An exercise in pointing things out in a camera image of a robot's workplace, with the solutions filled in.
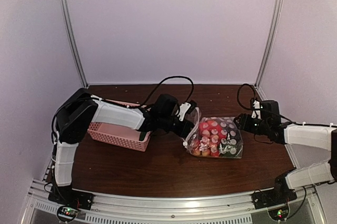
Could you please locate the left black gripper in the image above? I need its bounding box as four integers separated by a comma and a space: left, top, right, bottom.
159, 114, 199, 138

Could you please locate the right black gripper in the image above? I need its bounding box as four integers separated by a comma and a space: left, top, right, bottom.
233, 113, 270, 135

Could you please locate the clear zip top bag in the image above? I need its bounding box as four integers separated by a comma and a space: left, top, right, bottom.
183, 108, 243, 159

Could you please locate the green fake cucumber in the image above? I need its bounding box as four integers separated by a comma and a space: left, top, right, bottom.
139, 132, 151, 142

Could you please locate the pink plastic basket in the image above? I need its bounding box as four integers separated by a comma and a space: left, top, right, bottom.
87, 96, 152, 152

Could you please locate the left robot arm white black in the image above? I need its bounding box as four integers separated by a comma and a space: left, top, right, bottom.
51, 88, 200, 205

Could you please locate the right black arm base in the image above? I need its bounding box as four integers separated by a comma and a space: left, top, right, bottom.
251, 173, 297, 209

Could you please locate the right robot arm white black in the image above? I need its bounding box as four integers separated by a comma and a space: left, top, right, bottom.
234, 99, 336, 204

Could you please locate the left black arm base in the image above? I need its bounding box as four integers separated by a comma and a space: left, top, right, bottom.
48, 184, 94, 210

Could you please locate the right circuit board with leds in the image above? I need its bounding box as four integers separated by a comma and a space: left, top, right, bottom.
268, 208, 289, 221

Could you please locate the circuit board with leds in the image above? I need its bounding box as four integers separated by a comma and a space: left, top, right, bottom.
56, 206, 78, 222
268, 208, 289, 221

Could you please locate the left circuit board with leds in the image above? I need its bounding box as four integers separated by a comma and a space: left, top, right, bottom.
56, 206, 78, 222

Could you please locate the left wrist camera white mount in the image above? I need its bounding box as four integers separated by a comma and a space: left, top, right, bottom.
176, 100, 197, 121

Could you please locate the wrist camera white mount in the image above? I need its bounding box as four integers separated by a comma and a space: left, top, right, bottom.
250, 98, 262, 119
176, 100, 197, 121

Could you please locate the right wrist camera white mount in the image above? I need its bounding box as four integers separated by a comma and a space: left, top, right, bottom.
250, 98, 262, 119

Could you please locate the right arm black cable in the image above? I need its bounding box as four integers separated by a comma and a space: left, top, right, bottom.
236, 83, 264, 111

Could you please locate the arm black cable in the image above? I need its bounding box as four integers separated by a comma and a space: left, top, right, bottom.
139, 75, 195, 111
236, 83, 264, 111

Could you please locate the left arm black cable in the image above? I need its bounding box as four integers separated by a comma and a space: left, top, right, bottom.
139, 75, 195, 111

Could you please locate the right aluminium frame post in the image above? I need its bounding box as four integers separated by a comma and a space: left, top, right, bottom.
255, 0, 284, 89

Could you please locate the aluminium frame post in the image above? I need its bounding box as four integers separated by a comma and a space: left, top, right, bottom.
255, 0, 284, 89
60, 0, 89, 88

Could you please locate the front aluminium rail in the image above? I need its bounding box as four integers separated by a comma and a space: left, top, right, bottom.
26, 176, 319, 224

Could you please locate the left aluminium frame post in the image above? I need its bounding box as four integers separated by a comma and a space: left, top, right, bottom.
60, 0, 89, 88

